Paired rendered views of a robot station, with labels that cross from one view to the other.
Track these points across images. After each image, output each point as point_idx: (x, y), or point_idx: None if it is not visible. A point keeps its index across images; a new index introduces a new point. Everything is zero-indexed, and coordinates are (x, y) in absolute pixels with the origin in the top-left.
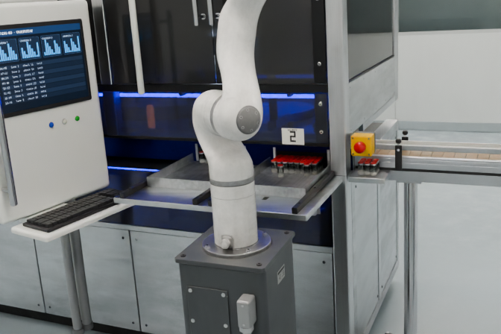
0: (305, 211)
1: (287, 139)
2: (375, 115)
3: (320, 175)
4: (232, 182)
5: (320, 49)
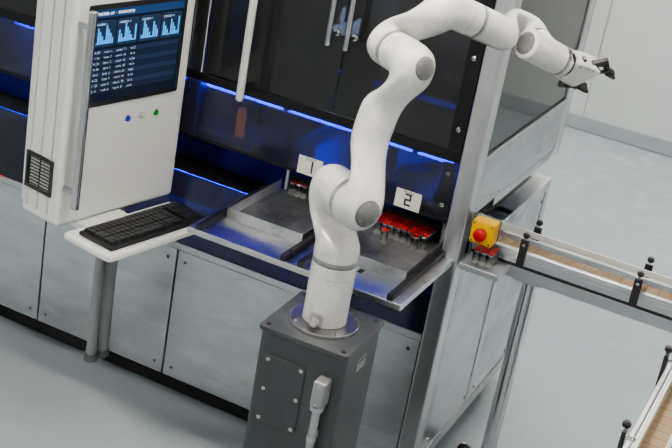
0: (400, 299)
1: (400, 201)
2: (515, 182)
3: (428, 256)
4: (335, 265)
5: (463, 115)
